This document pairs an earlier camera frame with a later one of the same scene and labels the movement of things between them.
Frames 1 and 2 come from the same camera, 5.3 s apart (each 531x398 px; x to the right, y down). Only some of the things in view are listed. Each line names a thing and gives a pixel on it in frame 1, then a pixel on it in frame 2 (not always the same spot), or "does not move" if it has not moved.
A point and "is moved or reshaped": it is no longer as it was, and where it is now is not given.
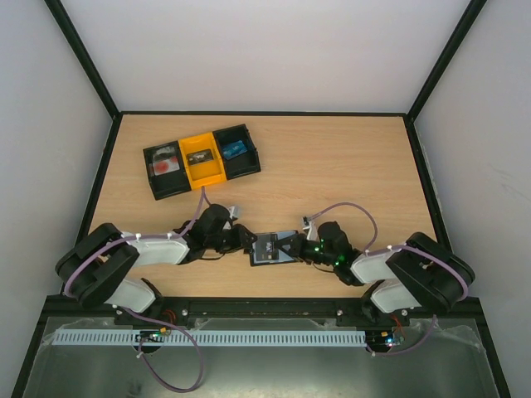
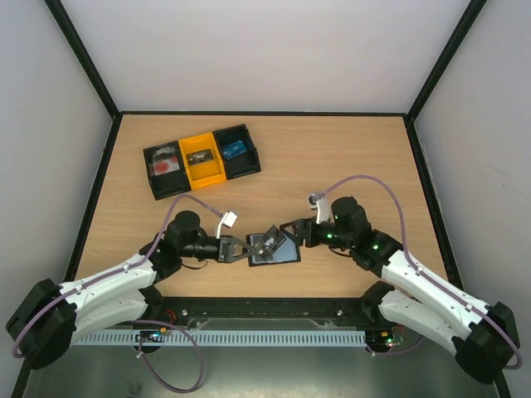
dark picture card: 198,157 does not move
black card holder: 265,252 does not move
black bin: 237,152 does not move
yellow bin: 202,161 does not move
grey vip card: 267,247 is moved or reshaped
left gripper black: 240,238 to 226,249
